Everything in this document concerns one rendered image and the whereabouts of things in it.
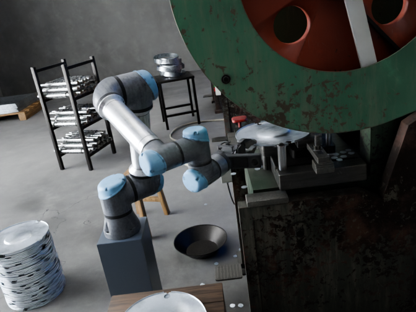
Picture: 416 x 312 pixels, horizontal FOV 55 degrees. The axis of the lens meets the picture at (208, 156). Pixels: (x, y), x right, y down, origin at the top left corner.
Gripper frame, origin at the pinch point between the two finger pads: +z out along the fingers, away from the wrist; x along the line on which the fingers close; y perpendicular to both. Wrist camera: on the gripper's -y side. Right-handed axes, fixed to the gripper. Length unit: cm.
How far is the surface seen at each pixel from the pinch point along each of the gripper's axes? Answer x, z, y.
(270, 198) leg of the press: 14.0, -12.2, -11.2
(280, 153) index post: 1.4, -2.9, -11.3
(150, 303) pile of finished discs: 41, -49, 16
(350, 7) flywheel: -44, -14, -39
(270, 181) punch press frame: 13.7, -1.5, -5.4
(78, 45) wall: -1, 366, 620
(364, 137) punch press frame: 1.2, 19.2, -32.4
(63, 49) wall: 3, 347, 644
